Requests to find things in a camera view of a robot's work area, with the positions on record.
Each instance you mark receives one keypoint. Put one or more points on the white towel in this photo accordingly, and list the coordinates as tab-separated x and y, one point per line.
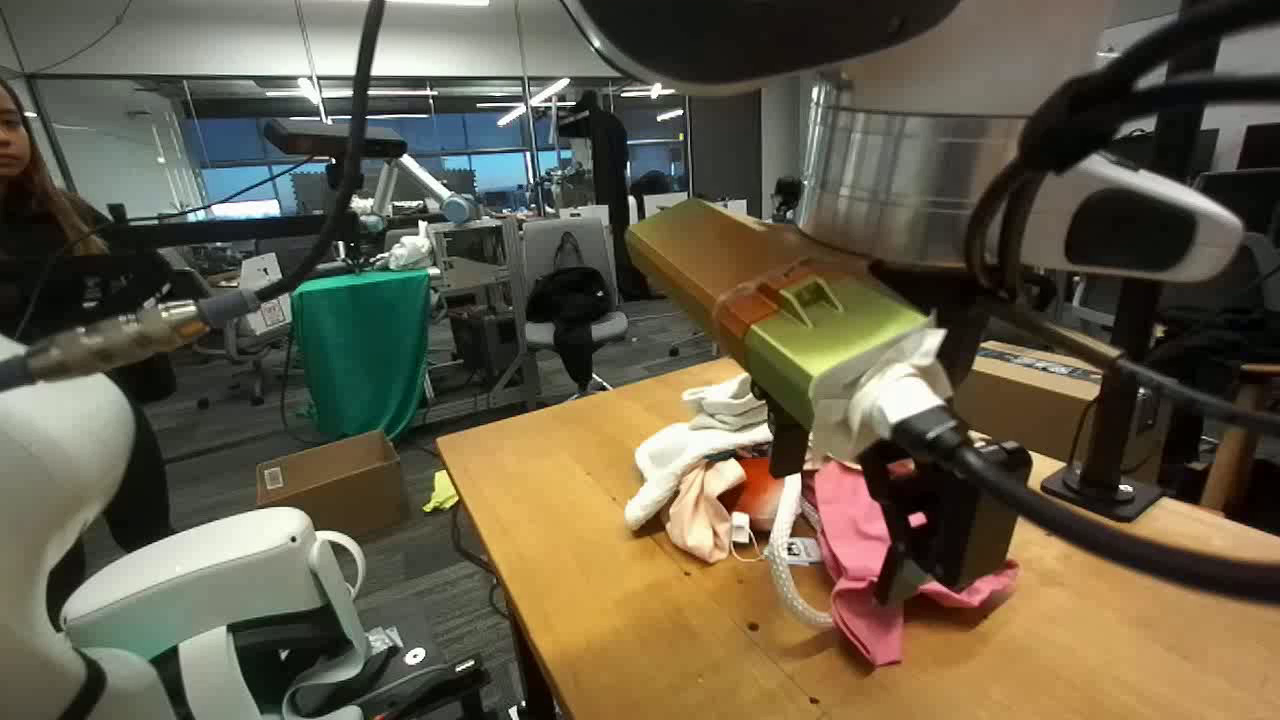
693	441

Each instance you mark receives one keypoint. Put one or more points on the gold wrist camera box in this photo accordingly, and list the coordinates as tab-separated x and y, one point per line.
800	335

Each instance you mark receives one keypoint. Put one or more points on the black pole stand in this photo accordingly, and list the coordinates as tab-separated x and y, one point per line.
1114	403

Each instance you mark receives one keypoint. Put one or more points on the grey office chair with logo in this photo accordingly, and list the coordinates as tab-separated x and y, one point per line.
560	241

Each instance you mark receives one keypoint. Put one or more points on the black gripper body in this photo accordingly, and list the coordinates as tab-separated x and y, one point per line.
972	542

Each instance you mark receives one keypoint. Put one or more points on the red plush toy green leaves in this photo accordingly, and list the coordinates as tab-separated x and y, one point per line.
756	495

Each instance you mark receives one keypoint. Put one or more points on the green cloth cover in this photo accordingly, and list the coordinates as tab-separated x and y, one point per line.
361	347

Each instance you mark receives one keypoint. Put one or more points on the pink shirt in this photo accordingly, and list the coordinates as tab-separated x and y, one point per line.
853	545

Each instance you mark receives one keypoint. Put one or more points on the cardboard box with white sticker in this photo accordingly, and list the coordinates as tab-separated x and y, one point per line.
335	487

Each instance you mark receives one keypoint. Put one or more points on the black jacket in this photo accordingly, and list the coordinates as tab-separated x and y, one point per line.
574	303

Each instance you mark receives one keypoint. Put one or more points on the white sign sheet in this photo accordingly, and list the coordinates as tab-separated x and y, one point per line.
264	292

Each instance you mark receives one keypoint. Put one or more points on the round wooden stool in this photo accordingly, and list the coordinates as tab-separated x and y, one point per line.
1233	454

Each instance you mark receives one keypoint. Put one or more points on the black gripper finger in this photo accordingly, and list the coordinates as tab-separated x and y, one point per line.
786	435
914	577

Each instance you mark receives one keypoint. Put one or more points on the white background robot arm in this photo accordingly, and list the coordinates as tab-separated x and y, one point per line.
433	184

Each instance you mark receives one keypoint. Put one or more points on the cardboard box with black tape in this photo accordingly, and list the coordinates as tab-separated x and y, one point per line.
1026	403

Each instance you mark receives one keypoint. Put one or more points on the small yellow-green object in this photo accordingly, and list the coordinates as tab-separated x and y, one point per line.
443	495

